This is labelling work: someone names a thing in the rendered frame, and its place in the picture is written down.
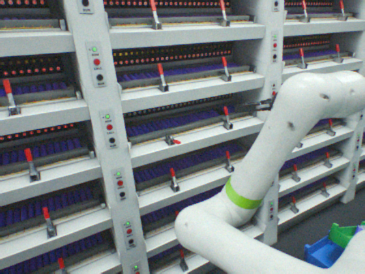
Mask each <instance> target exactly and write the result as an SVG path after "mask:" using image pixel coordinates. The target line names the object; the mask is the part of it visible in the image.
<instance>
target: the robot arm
mask: <svg viewBox="0 0 365 274"><path fill-rule="evenodd" d="M363 108H365V77H363V76H362V75H360V74H359V73H356V72H353V71H349V70H343V71H339V72H333V73H330V74H315V73H310V72H304V73H300V74H297V75H294V76H292V77H290V78H289V79H287V80H286V81H285V82H284V83H283V84H282V86H281V87H280V88H279V91H278V92H276V93H275V95H274V98H268V99H267V100H261V101H260V102H245V103H244V104H239V105H235V106H234V109H235V113H245V112H260V111H267V110H268V111H270V114H269V116H268V118H267V120H266V122H265V124H264V125H263V128H262V130H261V132H260V133H259V136H258V137H257V139H256V140H255V142H254V144H253V145H252V148H251V149H250V150H249V152H248V154H247V155H246V156H245V157H244V159H243V160H242V162H241V163H240V164H239V165H238V166H237V169H235V171H234V172H233V174H232V175H231V176H230V178H229V179H228V181H227V182H226V184H225V186H224V187H223V189H222V191H221V192H220V193H219V194H216V195H215V196H213V197H212V198H209V199H208V200H205V201H202V202H200V203H198V204H196V205H191V206H188V207H186V208H184V209H183V210H182V211H181V212H180V213H179V214H178V216H177V219H176V221H175V227H174V229H175V235H176V237H177V240H178V241H179V242H180V243H181V245H182V246H184V247H185V248H186V249H188V250H191V251H192V252H194V253H196V254H198V255H200V256H202V257H203V258H206V260H208V261H209V262H212V263H213V264H214V265H216V266H218V267H219V268H220V269H222V270H224V271H225V272H226V273H227V274H365V229H364V230H362V231H360V232H357V233H356V235H355V236H353V237H352V239H351V240H350V242H349V243H348V246H347V247H346V248H345V250H344V252H343V253H342V254H341V256H340V257H339V258H338V259H337V262H335V263H334V264H333V266H331V267H329V268H328V269H321V268H320V267H317V266H313V265H311V264H309V263H307V262H303V261H302V260H299V259H298V258H295V257H292V256H290V255H288V254H286V253H282V252H280V251H278V250H276V249H273V248H272V247H270V246H268V245H265V244H263V243H262V242H260V241H258V240H255V239H254V238H252V237H250V236H248V235H246V234H245V233H243V232H240V231H239V230H238V229H236V227H238V226H240V225H242V224H245V223H247V222H248V221H249V220H250V219H251V217H252V216H253V215H254V213H255V212H256V210H257V208H258V207H259V206H260V205H261V202H262V201H263V199H264V197H265V195H266V194H267V193H268V190H269V189H270V187H271V185H272V182H273V181H274V179H275V177H276V175H277V174H278V172H279V170H280V168H281V167H282V165H283V164H284V163H285V161H286V159H287V158H288V156H290V154H291V152H293V150H294V148H296V146H297V145H298V144H299V142H300V141H302V139H303V138H304V137H305V135H306V134H308V132H309V131H310V130H311V129H312V128H313V127H314V125H315V124H316V123H318V121H319V120H320V119H327V118H344V117H350V116H352V115H355V114H357V113H359V111H362V110H363Z"/></svg>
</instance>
